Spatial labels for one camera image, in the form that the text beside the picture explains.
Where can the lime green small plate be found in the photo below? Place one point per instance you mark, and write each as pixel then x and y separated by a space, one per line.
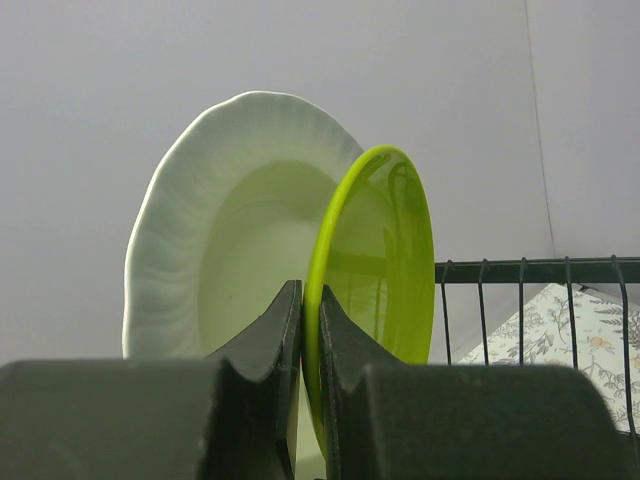
pixel 375 250

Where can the floral patterned table mat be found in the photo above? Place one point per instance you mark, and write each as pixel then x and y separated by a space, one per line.
pixel 585 331

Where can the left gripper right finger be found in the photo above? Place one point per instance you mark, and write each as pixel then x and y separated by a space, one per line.
pixel 386 419

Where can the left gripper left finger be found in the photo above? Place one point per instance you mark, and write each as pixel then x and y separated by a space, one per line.
pixel 229 415

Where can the black wire dish rack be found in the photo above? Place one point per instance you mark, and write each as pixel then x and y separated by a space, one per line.
pixel 504 287

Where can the white scalloped plate front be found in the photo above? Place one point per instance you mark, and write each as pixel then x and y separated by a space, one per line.
pixel 230 215

